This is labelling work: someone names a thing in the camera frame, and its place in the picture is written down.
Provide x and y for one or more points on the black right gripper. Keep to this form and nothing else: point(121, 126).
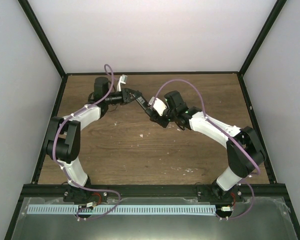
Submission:
point(156, 119)

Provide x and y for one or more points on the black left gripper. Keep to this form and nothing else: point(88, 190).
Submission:
point(125, 92)

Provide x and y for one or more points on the black remote control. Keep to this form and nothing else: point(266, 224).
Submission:
point(144, 105)

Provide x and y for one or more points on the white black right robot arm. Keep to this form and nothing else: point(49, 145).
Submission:
point(244, 149)

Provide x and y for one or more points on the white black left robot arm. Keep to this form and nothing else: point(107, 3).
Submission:
point(63, 139)

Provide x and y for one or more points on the clear plastic front sheet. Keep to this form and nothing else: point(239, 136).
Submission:
point(264, 218)

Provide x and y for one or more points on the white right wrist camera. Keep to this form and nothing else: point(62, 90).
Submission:
point(158, 105)

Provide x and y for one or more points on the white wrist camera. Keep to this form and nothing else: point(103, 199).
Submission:
point(158, 105)
point(122, 80)

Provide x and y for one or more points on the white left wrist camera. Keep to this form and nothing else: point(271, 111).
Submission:
point(122, 80)

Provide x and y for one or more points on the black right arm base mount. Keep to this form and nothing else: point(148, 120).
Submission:
point(214, 194)

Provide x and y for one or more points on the light blue slotted cable duct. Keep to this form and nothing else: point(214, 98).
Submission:
point(58, 209)

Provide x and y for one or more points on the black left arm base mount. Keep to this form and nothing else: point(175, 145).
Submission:
point(81, 196)

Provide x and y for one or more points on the black aluminium front rail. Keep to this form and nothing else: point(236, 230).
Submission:
point(153, 191)

